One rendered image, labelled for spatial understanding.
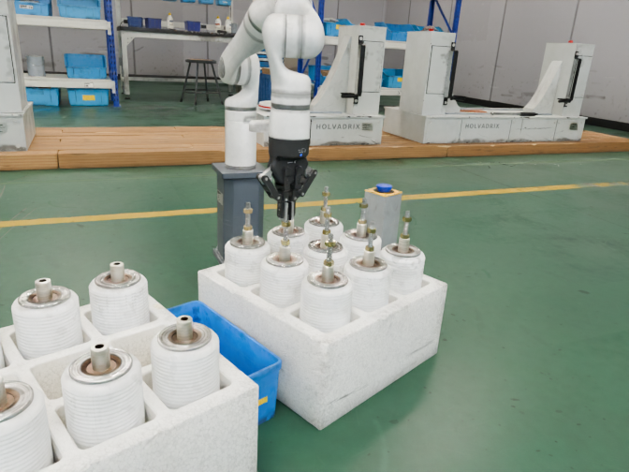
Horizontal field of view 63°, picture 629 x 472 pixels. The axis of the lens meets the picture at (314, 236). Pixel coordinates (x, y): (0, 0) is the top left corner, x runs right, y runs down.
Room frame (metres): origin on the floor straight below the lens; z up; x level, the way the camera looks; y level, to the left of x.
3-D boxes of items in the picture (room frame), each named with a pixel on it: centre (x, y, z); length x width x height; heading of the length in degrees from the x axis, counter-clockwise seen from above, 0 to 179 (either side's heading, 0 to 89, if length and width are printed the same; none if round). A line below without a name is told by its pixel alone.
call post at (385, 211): (1.29, -0.17, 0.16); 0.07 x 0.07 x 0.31; 46
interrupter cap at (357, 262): (0.94, -0.11, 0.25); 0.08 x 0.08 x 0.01
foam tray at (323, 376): (1.02, -0.03, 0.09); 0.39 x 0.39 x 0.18; 46
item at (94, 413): (0.55, 0.26, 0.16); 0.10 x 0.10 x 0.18
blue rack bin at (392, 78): (6.75, -0.85, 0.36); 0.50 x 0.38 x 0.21; 22
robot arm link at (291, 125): (0.95, 0.07, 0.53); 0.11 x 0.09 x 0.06; 40
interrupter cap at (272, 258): (0.94, 0.06, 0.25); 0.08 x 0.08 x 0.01
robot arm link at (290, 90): (0.94, 0.07, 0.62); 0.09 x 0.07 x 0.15; 95
